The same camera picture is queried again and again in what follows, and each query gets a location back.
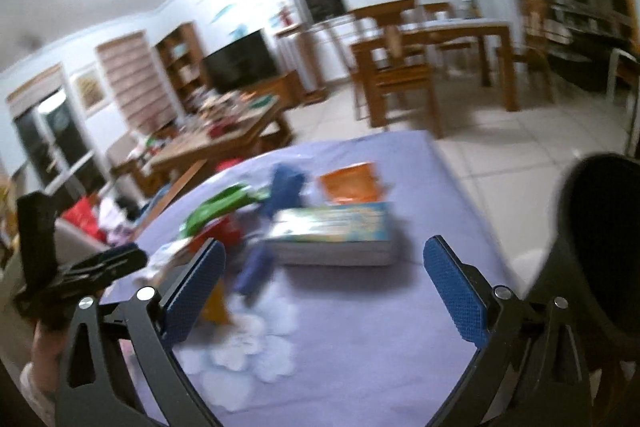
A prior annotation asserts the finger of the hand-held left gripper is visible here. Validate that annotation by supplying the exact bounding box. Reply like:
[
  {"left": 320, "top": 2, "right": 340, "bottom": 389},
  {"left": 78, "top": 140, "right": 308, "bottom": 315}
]
[{"left": 57, "top": 243, "right": 148, "bottom": 296}]

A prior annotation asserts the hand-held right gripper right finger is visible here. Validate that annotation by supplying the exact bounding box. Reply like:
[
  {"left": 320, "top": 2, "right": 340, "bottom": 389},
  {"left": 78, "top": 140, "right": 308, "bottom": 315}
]
[{"left": 423, "top": 235, "right": 595, "bottom": 427}]

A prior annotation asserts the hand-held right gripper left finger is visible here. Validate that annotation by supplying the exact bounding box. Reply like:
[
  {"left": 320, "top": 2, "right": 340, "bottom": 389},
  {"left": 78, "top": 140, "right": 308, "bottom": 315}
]
[{"left": 54, "top": 238, "right": 227, "bottom": 427}]

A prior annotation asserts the purple tube with white cap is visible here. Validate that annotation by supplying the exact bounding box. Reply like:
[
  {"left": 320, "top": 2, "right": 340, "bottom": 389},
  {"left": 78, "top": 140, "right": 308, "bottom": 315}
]
[{"left": 234, "top": 244, "right": 275, "bottom": 305}]

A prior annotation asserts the green can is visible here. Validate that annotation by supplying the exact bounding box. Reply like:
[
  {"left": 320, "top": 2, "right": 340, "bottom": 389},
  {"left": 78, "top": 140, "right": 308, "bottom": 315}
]
[{"left": 184, "top": 184, "right": 273, "bottom": 238}]

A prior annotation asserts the black trash bin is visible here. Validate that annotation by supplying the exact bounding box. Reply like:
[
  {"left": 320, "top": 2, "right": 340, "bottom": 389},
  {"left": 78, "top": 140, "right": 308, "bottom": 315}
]
[{"left": 522, "top": 152, "right": 640, "bottom": 363}]

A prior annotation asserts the person's left forearm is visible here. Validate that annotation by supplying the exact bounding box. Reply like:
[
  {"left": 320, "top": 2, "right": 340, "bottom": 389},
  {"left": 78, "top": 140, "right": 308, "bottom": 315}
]
[{"left": 19, "top": 364, "right": 57, "bottom": 425}]

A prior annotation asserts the person's left hand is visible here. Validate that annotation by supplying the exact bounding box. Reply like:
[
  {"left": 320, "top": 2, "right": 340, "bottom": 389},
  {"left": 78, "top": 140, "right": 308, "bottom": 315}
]
[{"left": 27, "top": 321, "right": 70, "bottom": 389}]

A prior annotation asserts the yellow-orange wrapper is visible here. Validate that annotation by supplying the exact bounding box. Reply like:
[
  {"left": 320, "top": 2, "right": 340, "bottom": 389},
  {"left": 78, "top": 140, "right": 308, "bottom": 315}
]
[{"left": 200, "top": 277, "right": 233, "bottom": 328}]

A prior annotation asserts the white wrapper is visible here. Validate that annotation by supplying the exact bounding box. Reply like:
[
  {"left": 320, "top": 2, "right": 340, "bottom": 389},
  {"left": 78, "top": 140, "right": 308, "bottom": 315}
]
[{"left": 145, "top": 237, "right": 201, "bottom": 288}]

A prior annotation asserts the pile of clothes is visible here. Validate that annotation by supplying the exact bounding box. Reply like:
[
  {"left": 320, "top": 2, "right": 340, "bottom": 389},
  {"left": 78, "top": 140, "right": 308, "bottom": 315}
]
[{"left": 97, "top": 199, "right": 146, "bottom": 244}]

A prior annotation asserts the red bag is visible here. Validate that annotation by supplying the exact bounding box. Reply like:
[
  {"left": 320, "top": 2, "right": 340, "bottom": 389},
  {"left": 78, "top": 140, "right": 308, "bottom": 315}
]
[{"left": 62, "top": 197, "right": 108, "bottom": 240}]

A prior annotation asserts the red packet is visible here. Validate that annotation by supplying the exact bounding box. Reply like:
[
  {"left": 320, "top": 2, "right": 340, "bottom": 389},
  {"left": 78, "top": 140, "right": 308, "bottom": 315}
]
[{"left": 200, "top": 214, "right": 243, "bottom": 253}]

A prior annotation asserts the lavender flower-print cloth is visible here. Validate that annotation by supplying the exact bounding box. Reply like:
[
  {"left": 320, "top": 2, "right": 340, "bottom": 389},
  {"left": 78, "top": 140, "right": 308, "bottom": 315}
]
[{"left": 97, "top": 129, "right": 538, "bottom": 427}]

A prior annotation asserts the glass balcony door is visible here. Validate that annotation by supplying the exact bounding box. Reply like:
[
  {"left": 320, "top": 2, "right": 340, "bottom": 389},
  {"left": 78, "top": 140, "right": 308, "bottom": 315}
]
[{"left": 6, "top": 64, "right": 108, "bottom": 198}]

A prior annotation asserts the thick colourful book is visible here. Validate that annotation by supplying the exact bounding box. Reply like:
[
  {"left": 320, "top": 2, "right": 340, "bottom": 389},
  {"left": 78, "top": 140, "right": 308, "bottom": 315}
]
[{"left": 262, "top": 202, "right": 396, "bottom": 268}]

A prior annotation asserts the wooden coffee table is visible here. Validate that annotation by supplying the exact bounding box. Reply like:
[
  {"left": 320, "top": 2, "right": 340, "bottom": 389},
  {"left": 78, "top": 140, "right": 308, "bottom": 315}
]
[{"left": 107, "top": 92, "right": 296, "bottom": 198}]

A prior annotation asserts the orange snack packet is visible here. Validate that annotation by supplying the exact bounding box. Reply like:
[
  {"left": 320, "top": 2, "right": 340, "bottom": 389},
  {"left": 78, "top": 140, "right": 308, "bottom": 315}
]
[{"left": 319, "top": 162, "right": 386, "bottom": 206}]

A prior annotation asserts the clutter of small household things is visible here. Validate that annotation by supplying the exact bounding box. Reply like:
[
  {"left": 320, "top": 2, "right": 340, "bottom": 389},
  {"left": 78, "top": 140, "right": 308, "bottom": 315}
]
[{"left": 130, "top": 89, "right": 281, "bottom": 158}]

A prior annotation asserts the striped window blind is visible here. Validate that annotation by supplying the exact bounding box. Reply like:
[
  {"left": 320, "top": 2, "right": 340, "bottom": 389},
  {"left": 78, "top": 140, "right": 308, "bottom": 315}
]
[{"left": 95, "top": 31, "right": 173, "bottom": 132}]

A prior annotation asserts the wooden bookshelf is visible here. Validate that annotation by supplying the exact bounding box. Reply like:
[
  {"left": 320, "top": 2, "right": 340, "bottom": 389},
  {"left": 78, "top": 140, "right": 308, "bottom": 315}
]
[{"left": 155, "top": 22, "right": 211, "bottom": 108}]

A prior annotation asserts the wooden dining chair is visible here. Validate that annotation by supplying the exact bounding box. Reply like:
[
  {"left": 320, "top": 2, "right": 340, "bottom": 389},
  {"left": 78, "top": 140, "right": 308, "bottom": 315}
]
[
  {"left": 515, "top": 0, "right": 558, "bottom": 102},
  {"left": 422, "top": 2, "right": 476, "bottom": 72},
  {"left": 350, "top": 0, "right": 443, "bottom": 140}
]

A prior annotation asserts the wooden television stand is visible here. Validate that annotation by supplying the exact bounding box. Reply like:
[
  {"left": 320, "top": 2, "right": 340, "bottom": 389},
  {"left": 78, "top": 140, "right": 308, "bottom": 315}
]
[{"left": 240, "top": 72, "right": 307, "bottom": 108}]

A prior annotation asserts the black television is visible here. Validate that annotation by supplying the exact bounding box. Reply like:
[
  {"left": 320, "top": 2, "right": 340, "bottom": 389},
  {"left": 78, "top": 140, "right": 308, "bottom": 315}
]
[{"left": 202, "top": 29, "right": 280, "bottom": 95}]

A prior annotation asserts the white cabinet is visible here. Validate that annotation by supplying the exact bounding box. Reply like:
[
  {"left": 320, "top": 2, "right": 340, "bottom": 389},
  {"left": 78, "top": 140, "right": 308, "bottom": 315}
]
[{"left": 275, "top": 21, "right": 332, "bottom": 104}]

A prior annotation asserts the wooden dining table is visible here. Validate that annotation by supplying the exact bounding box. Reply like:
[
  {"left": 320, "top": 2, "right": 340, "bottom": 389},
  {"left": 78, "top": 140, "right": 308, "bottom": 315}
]
[{"left": 350, "top": 18, "right": 521, "bottom": 112}]

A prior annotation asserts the white plastic chair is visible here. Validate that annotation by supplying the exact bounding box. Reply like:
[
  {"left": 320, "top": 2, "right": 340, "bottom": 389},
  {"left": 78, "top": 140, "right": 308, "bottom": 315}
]
[{"left": 606, "top": 47, "right": 640, "bottom": 104}]

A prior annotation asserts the dark desk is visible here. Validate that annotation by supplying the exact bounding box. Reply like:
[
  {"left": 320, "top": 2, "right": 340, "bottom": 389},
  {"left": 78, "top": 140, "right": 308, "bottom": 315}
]
[{"left": 545, "top": 0, "right": 640, "bottom": 92}]

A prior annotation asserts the small framed wall picture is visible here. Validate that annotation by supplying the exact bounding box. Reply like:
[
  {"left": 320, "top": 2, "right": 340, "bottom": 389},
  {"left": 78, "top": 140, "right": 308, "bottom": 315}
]
[{"left": 72, "top": 64, "right": 108, "bottom": 115}]

